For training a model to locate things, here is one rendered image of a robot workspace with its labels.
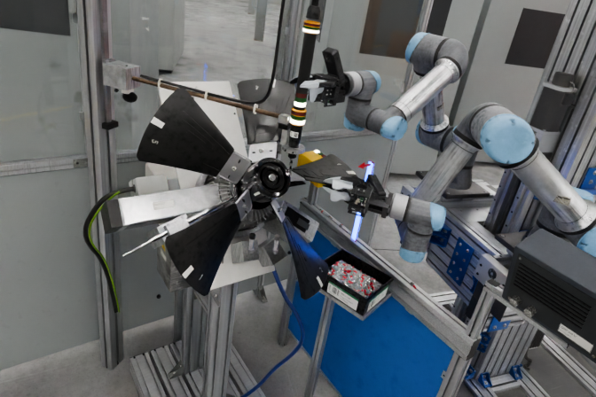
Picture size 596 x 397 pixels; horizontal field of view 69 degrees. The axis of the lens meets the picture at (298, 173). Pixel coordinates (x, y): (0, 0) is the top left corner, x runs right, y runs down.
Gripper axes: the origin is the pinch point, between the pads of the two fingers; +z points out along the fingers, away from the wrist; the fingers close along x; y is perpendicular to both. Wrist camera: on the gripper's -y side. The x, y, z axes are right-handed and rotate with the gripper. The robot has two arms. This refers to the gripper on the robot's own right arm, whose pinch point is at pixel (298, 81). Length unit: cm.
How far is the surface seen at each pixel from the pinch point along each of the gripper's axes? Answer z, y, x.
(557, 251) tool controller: -24, 24, -70
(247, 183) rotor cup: 13.8, 28.7, 0.4
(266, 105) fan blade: -2.9, 12.0, 15.0
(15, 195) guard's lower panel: 54, 61, 81
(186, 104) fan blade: 25.2, 8.9, 15.4
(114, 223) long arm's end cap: 46, 39, 14
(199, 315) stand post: 4, 108, 33
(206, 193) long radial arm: 19.5, 35.9, 12.0
